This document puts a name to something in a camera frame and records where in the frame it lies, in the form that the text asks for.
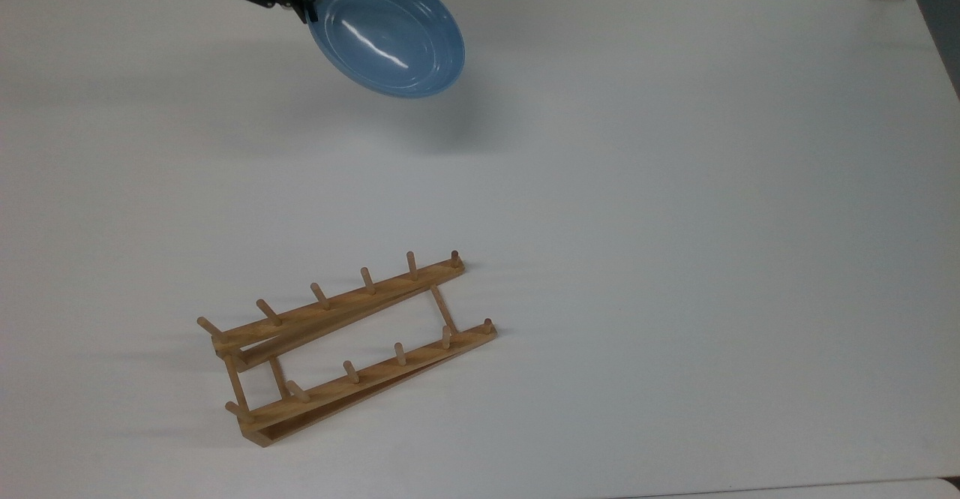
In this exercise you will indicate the wooden peg plate rack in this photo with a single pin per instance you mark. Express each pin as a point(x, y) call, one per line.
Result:
point(337, 311)

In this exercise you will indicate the blue round plate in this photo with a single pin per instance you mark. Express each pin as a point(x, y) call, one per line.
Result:
point(390, 34)

